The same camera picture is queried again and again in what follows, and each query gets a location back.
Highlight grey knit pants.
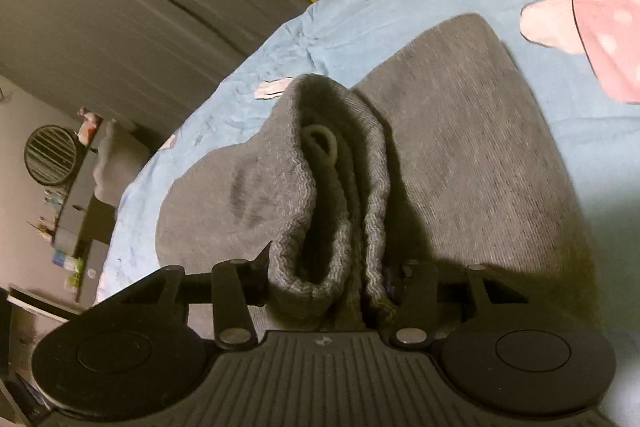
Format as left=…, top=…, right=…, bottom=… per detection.
left=155, top=14, right=599, bottom=330

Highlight dark low cabinet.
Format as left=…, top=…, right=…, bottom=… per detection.
left=52, top=148, right=115, bottom=308

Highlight cluttered side shelf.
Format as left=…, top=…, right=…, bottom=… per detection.
left=0, top=103, right=106, bottom=427

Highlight grey cloth on furniture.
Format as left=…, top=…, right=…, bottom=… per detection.
left=93, top=120, right=151, bottom=208

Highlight round black fan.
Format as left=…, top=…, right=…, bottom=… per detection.
left=23, top=124, right=81, bottom=186

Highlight light blue cartoon bedsheet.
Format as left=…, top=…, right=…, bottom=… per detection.
left=98, top=0, right=639, bottom=388

